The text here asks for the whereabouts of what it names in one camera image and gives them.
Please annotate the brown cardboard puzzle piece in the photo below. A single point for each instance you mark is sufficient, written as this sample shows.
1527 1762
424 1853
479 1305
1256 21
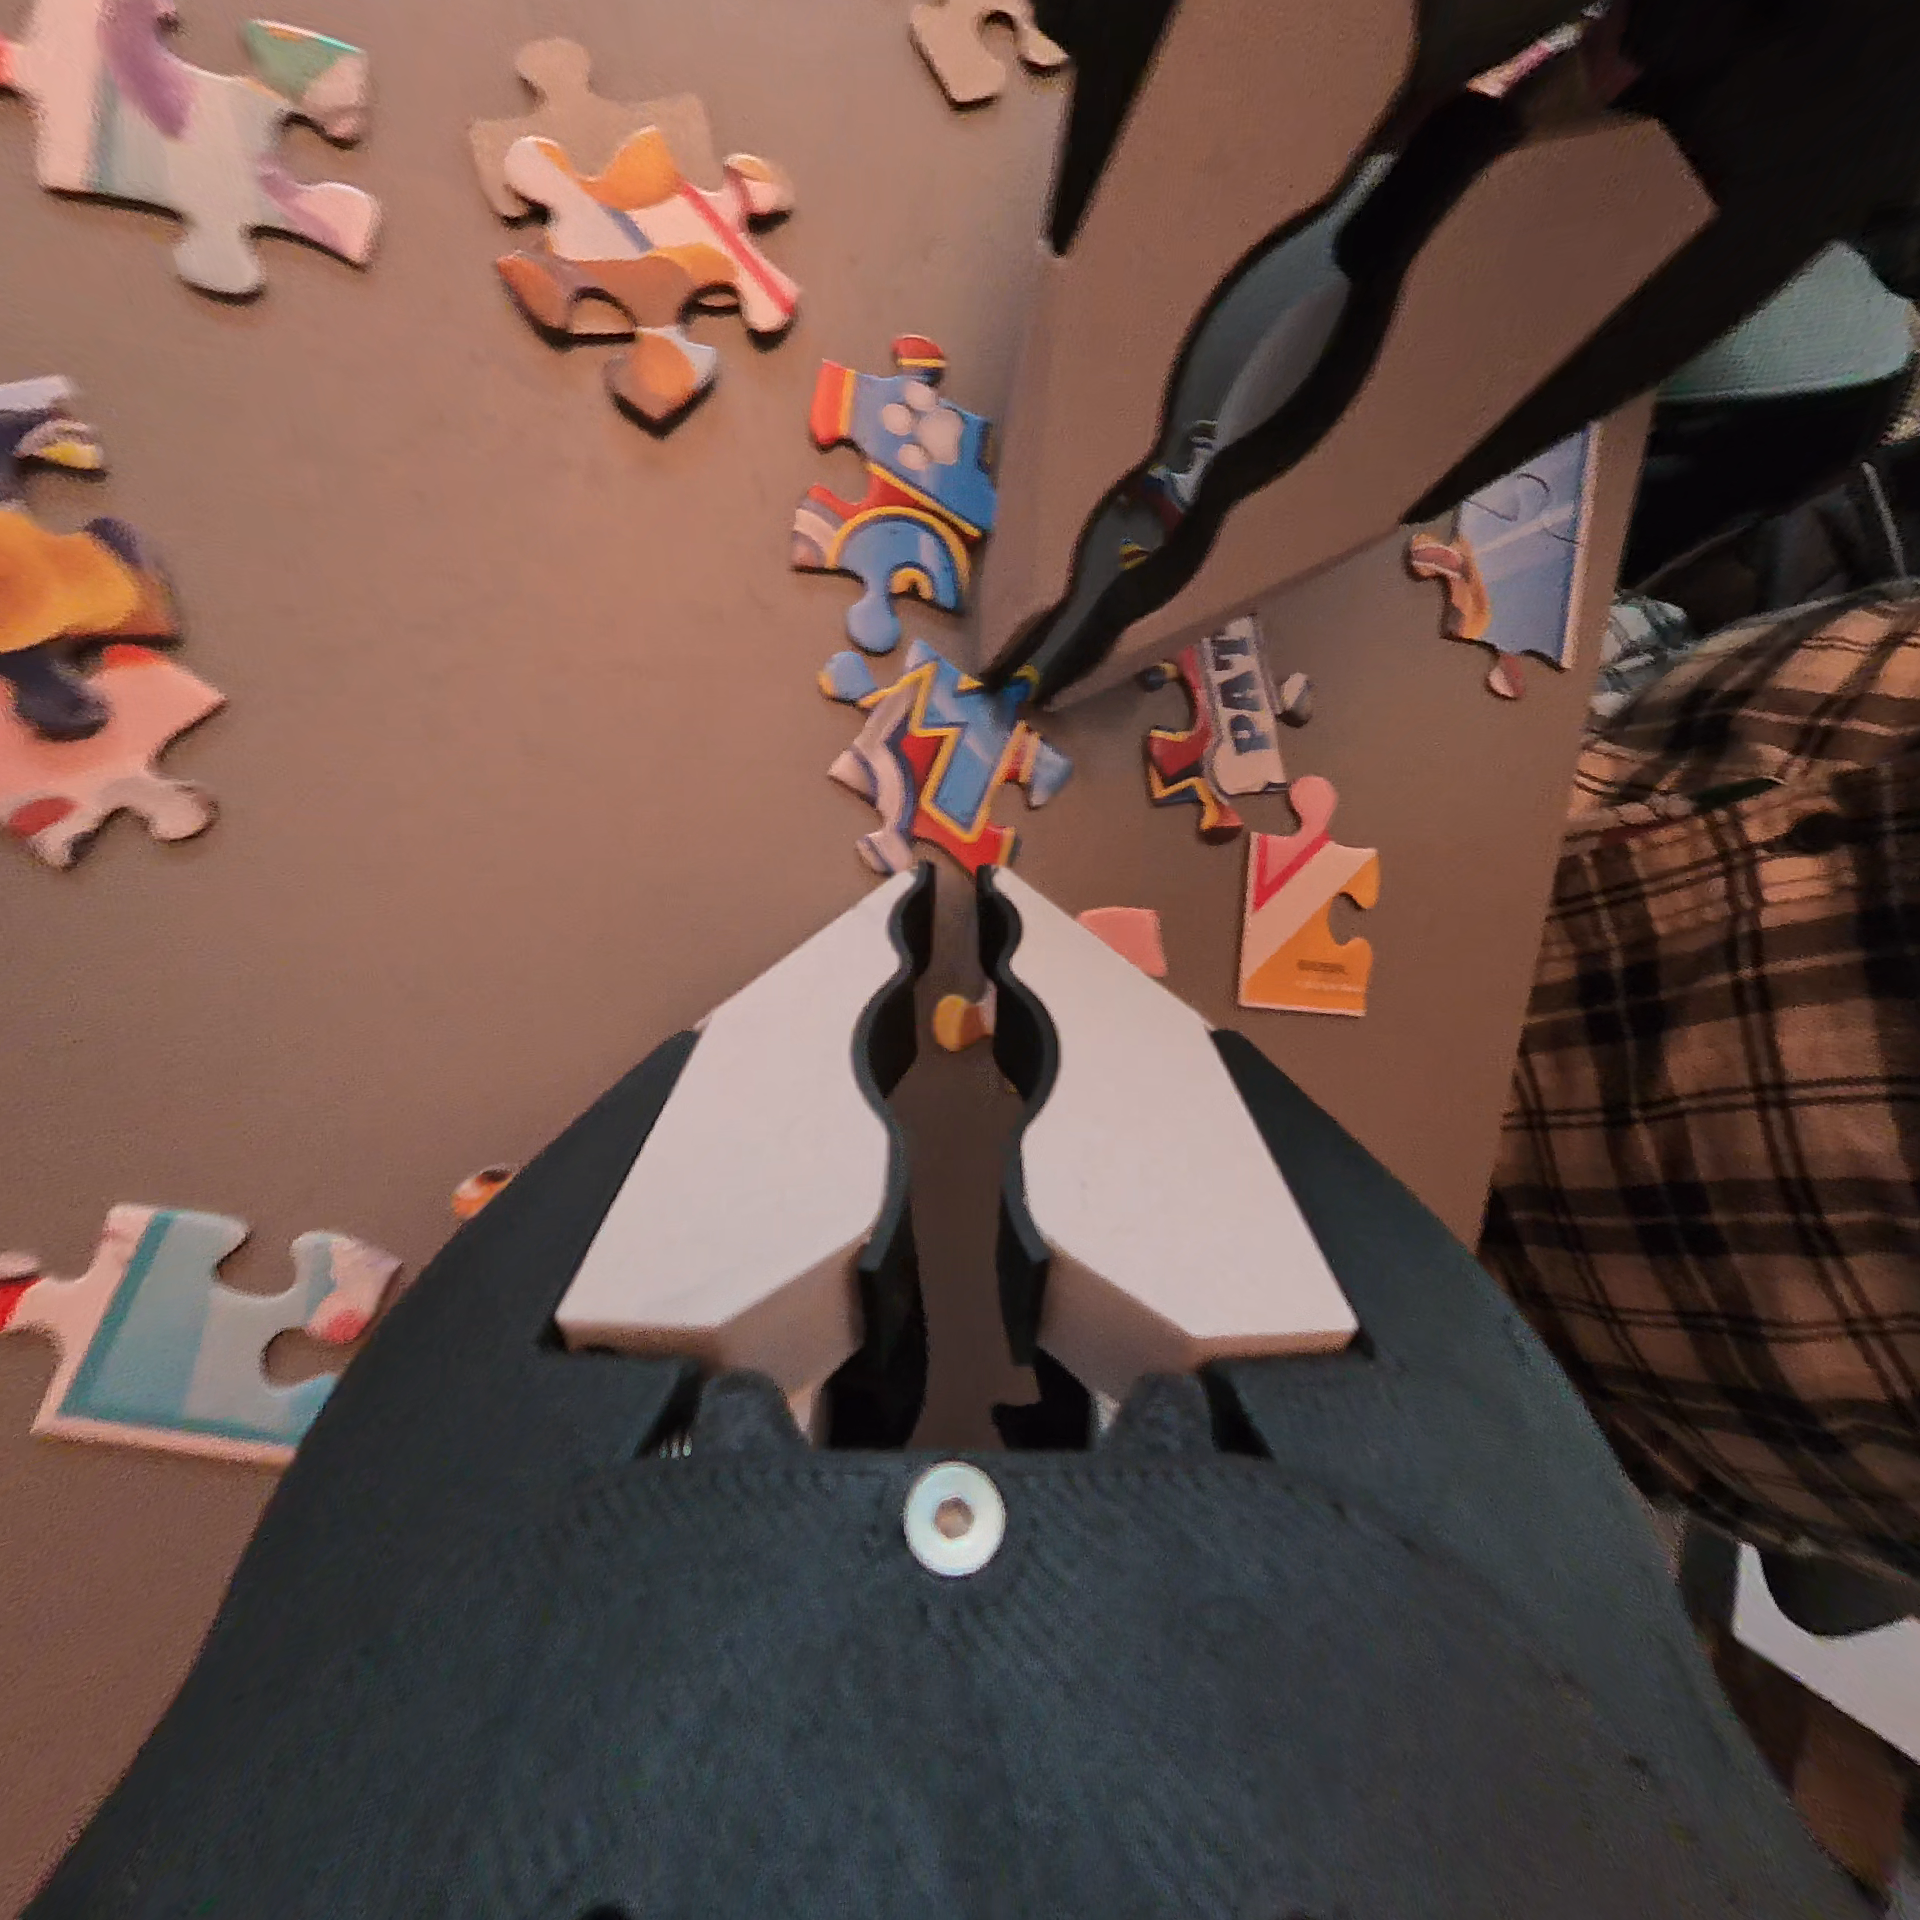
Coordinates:
974 44

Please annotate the white orange brown puzzle piece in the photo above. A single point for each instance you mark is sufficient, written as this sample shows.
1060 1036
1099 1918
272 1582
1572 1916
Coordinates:
646 253

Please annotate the grey desk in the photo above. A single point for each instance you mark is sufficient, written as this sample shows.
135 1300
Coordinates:
376 973

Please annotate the orange white badge puzzle piece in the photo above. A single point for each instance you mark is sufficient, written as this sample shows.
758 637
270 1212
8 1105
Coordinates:
482 1189

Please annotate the yellow pink corner puzzle piece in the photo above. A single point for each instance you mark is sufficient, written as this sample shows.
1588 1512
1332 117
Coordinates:
1305 961

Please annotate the yellow white pink puzzle piece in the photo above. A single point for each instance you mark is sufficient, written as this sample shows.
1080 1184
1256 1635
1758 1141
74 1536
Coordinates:
1119 937

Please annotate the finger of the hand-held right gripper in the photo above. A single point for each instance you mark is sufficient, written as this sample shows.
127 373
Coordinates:
1142 225
1500 329

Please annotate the blue sky puzzle section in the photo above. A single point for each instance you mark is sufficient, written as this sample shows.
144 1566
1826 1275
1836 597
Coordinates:
1530 540

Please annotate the teal striped edge puzzle piece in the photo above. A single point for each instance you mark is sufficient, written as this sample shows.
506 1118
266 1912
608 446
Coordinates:
164 1349

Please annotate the blue yellow zigzag puzzle piece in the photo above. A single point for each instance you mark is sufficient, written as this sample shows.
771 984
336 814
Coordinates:
944 749

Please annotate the blue paw print puzzle piece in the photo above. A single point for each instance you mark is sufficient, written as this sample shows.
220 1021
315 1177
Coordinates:
914 464

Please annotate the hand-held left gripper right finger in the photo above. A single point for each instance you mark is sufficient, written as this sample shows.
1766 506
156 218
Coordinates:
1185 1184

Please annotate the PATROL logo puzzle section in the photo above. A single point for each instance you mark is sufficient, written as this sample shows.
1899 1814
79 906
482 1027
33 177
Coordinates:
1243 721

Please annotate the pink badge puzzle piece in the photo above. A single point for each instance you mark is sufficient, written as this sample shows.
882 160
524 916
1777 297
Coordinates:
106 763

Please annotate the grey fabric seat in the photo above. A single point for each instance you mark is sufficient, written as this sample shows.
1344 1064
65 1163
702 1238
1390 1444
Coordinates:
1786 329

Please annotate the plaid clothing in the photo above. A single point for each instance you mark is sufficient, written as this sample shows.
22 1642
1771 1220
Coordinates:
1723 1125

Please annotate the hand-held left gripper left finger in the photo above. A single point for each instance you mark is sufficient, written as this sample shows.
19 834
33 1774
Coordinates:
720 1184

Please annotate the orange paw navy puzzle piece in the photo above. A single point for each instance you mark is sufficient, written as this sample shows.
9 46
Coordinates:
75 598

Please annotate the white purple teal puzzle piece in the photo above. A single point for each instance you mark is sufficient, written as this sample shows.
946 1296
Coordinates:
164 136

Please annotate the blue puzzle piece navy dog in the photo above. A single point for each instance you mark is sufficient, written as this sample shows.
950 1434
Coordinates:
43 427

